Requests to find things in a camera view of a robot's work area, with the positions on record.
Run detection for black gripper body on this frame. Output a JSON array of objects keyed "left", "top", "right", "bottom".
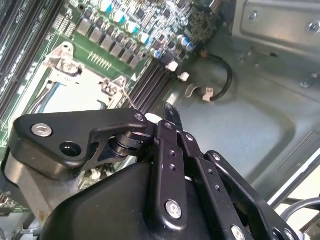
[{"left": 41, "top": 162, "right": 226, "bottom": 240}]

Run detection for thin metal locking lever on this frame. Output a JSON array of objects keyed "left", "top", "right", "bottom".
[{"left": 121, "top": 91, "right": 138, "bottom": 110}]

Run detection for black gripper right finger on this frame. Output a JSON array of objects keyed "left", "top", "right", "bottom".
[{"left": 172, "top": 103, "right": 301, "bottom": 240}]

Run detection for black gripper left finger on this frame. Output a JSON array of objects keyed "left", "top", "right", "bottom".
[{"left": 9, "top": 100, "right": 188, "bottom": 230}]

